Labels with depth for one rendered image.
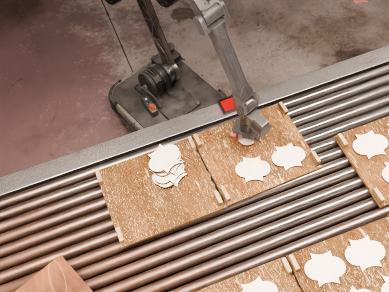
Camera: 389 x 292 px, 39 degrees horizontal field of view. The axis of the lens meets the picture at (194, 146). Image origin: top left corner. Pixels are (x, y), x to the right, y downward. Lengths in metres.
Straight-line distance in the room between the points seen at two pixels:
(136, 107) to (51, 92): 0.73
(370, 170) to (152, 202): 0.85
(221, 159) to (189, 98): 1.10
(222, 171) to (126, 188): 0.38
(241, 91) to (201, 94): 1.33
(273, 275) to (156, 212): 0.49
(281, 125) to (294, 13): 1.91
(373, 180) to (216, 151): 0.62
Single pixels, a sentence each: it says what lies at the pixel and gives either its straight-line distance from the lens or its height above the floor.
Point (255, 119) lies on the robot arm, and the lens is 2.03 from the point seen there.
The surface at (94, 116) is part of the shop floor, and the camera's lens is 3.57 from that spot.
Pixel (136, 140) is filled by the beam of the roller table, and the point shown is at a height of 0.91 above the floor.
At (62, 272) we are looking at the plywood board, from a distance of 1.95.
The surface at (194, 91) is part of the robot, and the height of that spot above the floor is 0.24.
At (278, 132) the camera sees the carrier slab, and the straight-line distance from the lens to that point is 2.28.
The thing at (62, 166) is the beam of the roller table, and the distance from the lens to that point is 2.30.
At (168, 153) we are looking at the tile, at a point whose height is 1.00.
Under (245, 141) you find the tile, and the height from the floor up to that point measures 0.95.
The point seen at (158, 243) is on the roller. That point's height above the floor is 0.92.
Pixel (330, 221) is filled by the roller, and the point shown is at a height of 0.91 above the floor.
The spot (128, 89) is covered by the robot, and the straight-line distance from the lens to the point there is 3.35.
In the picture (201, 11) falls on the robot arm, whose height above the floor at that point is 1.57.
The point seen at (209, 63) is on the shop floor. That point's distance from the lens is 3.76.
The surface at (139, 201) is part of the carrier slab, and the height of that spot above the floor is 0.94.
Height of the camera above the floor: 2.80
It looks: 57 degrees down
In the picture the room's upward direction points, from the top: 4 degrees counter-clockwise
